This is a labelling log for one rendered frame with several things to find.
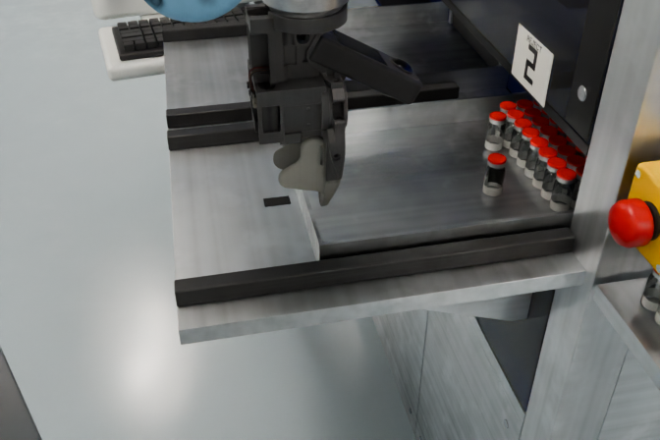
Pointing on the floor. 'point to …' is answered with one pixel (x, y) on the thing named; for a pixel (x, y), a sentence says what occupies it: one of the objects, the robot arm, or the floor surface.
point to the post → (636, 1)
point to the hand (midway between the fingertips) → (330, 192)
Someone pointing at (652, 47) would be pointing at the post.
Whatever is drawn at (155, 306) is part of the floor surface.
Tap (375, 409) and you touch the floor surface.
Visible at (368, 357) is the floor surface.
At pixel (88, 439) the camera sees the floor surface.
